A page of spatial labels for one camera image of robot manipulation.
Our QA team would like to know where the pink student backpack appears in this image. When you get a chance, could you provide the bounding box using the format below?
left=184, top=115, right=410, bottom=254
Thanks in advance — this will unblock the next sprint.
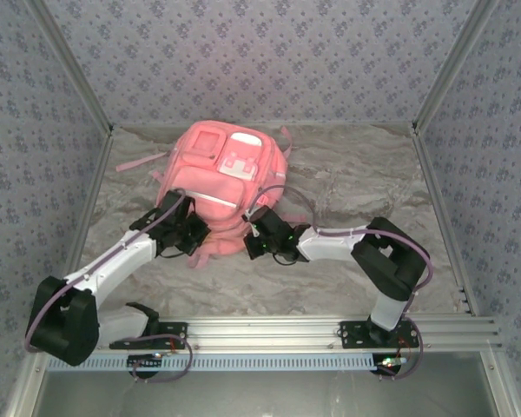
left=115, top=121, right=293, bottom=269

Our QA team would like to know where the black controller board with LEDs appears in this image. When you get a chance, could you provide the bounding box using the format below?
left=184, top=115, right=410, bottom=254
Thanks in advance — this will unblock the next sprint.
left=127, top=354, right=164, bottom=378
left=374, top=354, right=408, bottom=377

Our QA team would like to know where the grey metal panel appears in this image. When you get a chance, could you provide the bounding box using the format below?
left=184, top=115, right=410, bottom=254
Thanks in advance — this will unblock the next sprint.
left=30, top=364, right=503, bottom=417

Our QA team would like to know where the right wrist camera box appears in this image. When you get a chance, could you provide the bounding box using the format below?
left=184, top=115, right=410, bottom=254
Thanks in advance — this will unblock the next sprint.
left=241, top=207, right=262, bottom=239

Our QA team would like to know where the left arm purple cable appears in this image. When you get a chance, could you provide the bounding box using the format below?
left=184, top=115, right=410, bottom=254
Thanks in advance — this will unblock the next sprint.
left=24, top=187, right=188, bottom=354

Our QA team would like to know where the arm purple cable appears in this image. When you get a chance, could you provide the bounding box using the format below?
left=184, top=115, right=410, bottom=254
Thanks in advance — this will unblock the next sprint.
left=245, top=185, right=434, bottom=318
left=24, top=187, right=188, bottom=354

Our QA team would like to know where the aluminium side rail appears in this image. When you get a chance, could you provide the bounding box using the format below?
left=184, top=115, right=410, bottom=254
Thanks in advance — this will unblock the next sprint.
left=410, top=128, right=479, bottom=317
left=47, top=129, right=115, bottom=321

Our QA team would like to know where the aluminium mounting rail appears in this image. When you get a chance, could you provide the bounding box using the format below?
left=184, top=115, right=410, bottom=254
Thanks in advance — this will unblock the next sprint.
left=28, top=316, right=504, bottom=354

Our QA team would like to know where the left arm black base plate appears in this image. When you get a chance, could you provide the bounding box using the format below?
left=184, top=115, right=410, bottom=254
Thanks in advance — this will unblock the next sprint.
left=108, top=321, right=188, bottom=350

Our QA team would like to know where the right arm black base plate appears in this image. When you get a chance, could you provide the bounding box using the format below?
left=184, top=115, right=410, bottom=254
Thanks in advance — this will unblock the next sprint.
left=339, top=321, right=420, bottom=350

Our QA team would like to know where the pale blue slotted cable duct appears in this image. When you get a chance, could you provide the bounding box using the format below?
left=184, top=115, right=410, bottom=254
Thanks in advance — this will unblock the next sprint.
left=86, top=354, right=386, bottom=374

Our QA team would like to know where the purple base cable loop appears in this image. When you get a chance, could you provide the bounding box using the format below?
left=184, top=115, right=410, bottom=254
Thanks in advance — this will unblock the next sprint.
left=129, top=334, right=195, bottom=384
left=379, top=319, right=431, bottom=381

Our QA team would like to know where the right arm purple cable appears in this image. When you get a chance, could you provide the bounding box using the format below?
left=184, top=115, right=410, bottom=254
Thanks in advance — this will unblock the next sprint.
left=245, top=185, right=434, bottom=318

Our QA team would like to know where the aluminium frame post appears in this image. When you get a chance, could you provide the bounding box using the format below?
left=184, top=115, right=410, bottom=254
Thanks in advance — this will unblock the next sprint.
left=25, top=0, right=115, bottom=136
left=411, top=0, right=501, bottom=136

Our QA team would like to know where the aluminium lower frame leg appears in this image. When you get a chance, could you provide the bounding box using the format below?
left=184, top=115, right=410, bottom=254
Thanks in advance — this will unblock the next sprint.
left=479, top=350, right=521, bottom=417
left=3, top=351, right=49, bottom=417

